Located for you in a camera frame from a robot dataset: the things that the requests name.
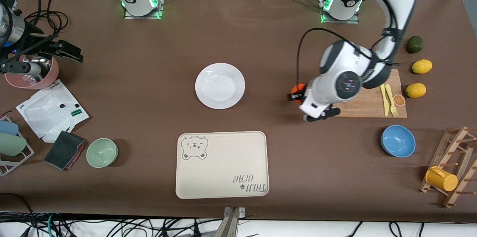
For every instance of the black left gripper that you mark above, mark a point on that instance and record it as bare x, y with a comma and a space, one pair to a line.
297, 96

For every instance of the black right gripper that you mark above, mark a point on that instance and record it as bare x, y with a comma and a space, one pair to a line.
44, 46

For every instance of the orange fruit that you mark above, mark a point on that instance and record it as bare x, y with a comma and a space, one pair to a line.
298, 88

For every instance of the white round plate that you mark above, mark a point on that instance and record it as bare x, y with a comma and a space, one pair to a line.
220, 86

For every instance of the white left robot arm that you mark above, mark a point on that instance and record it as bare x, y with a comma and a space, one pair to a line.
346, 80

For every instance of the metal scoop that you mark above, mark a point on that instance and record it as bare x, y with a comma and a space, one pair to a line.
43, 71

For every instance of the pink bowl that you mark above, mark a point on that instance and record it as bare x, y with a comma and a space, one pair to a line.
22, 83

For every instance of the white plastic bag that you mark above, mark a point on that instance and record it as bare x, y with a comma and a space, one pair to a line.
44, 117

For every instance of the wooden cutting board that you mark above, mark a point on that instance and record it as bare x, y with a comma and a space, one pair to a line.
372, 106

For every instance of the yellow plastic knife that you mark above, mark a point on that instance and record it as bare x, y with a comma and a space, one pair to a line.
384, 101

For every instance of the yellow plastic fork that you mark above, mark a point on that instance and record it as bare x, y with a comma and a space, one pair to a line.
391, 99

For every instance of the dark grey folded cloth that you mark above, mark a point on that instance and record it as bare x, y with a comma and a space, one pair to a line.
63, 149

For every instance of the light blue cup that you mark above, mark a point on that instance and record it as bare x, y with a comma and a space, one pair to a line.
8, 128

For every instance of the cream bear print tray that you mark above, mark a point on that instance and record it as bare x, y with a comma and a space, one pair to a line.
223, 170

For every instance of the light green bowl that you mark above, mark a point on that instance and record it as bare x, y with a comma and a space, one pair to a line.
101, 152

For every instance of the toy orange slice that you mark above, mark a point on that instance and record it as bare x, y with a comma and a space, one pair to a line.
399, 100

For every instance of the pale green cup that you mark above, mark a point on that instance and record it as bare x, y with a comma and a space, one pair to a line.
11, 144

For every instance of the blue bowl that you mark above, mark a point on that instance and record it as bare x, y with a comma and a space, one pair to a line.
398, 141

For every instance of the yellow lemon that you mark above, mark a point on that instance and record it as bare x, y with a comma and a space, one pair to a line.
416, 90
422, 66

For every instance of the dark green avocado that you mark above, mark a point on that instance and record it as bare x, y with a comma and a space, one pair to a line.
414, 44

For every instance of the wooden cup rack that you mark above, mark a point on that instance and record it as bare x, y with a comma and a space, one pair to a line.
443, 159

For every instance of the yellow mug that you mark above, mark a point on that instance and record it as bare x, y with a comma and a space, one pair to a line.
443, 180

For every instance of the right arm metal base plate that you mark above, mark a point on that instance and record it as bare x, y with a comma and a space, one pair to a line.
143, 16

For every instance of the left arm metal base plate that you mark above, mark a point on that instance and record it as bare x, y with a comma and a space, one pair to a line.
339, 21

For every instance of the aluminium camera pole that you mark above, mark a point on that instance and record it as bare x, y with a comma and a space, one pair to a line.
231, 226

